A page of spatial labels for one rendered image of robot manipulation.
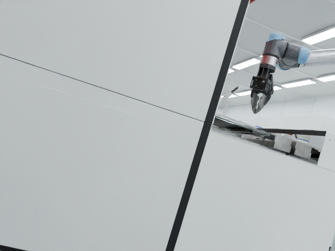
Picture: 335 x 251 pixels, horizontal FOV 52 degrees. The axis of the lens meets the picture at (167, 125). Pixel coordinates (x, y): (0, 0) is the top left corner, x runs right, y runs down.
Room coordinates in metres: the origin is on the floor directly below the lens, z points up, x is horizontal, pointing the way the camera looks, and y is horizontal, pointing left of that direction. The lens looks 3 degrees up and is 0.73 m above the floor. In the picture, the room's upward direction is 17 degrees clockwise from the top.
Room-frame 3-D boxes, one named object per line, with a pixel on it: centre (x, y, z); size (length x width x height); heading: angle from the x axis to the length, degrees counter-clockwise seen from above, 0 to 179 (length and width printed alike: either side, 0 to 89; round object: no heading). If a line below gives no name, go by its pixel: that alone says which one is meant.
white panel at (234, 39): (1.29, -0.02, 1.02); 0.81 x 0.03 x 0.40; 12
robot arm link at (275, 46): (1.49, -0.35, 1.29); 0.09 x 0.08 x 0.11; 86
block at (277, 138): (1.45, -0.48, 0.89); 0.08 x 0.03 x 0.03; 102
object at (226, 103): (1.79, -0.25, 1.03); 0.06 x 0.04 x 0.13; 102
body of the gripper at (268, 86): (1.49, -0.35, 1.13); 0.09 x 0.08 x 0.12; 148
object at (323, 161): (1.54, -0.56, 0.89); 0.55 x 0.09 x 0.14; 12
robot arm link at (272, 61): (1.49, -0.35, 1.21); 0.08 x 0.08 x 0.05
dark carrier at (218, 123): (1.53, -0.20, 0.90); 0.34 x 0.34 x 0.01; 12
